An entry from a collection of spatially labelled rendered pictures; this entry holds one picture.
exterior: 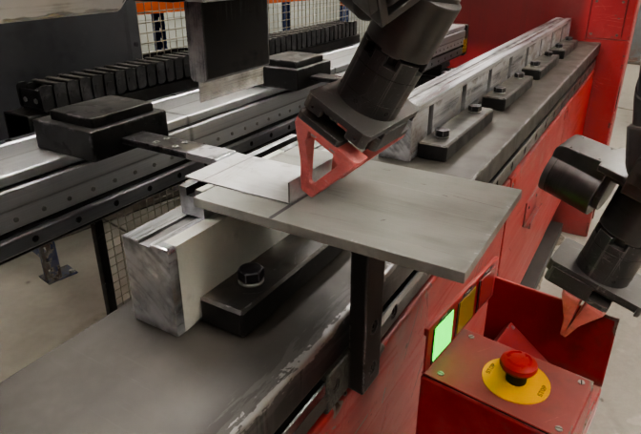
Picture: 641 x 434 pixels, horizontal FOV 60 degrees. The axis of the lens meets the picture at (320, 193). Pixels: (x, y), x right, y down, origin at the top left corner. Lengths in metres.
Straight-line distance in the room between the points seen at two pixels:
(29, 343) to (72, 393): 1.65
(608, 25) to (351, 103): 2.20
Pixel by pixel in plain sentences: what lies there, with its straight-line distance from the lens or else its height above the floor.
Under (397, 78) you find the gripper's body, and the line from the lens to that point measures 0.45.
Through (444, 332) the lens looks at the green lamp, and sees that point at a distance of 0.67.
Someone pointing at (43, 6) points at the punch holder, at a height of 1.18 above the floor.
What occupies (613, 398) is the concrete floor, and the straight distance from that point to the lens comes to 1.96.
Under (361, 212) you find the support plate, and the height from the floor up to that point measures 1.00.
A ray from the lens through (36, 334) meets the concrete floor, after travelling 2.21.
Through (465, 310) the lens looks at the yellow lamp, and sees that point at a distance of 0.71.
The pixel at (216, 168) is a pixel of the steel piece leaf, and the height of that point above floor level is 1.00.
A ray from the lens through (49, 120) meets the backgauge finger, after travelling 0.76.
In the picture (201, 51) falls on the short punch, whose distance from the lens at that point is 0.54.
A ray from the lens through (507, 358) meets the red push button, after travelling 0.66.
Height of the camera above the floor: 1.21
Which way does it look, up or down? 23 degrees down
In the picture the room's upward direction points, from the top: straight up
